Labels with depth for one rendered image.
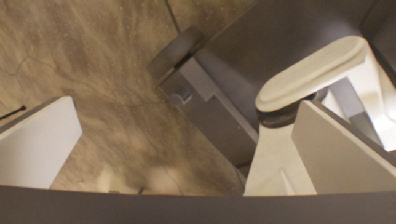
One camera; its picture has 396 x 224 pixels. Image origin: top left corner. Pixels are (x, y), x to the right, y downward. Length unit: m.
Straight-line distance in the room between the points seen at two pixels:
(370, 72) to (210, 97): 0.35
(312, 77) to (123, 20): 0.65
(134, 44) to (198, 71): 0.36
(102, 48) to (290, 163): 0.80
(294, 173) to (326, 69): 0.16
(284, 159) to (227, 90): 0.29
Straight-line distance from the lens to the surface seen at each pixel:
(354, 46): 0.37
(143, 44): 0.80
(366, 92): 0.37
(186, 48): 0.54
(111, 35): 0.87
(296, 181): 0.28
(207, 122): 0.60
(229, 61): 0.52
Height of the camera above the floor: 0.64
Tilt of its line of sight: 51 degrees down
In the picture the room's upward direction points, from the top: 152 degrees counter-clockwise
